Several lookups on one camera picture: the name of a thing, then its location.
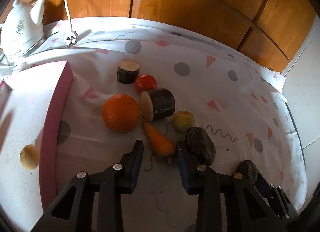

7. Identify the dark round avocado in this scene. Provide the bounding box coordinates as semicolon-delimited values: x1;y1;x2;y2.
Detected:
237;160;259;185

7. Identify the dark elongated avocado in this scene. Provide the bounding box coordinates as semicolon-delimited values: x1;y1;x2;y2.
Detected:
184;126;216;166

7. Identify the small orange carrot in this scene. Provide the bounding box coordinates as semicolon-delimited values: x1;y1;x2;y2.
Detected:
142;118;175;157

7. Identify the orange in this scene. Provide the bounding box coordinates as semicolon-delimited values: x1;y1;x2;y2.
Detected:
101;94;140;133

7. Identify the yellow-green round fruit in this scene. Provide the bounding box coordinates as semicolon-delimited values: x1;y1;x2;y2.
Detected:
172;110;195;132

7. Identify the dark log piece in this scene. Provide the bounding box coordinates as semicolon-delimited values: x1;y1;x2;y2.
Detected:
140;88;175;122

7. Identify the red tomato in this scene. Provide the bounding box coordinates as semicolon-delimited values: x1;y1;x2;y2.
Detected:
135;74;157;94

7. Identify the pink rimmed white tray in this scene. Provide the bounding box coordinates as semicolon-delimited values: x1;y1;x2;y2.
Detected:
1;61;73;231

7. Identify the patterned white tablecloth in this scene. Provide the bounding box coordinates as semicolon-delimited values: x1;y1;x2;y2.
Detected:
1;18;307;231

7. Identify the upright wooden log piece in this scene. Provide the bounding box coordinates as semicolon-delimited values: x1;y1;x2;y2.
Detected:
117;59;141;84

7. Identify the white ceramic electric kettle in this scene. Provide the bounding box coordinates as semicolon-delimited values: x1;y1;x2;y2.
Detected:
1;0;45;63

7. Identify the white kettle power cable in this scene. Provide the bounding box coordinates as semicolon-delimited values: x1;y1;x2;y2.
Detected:
44;0;79;47

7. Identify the wooden wall cabinet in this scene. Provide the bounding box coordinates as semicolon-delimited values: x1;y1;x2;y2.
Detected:
0;0;318;74

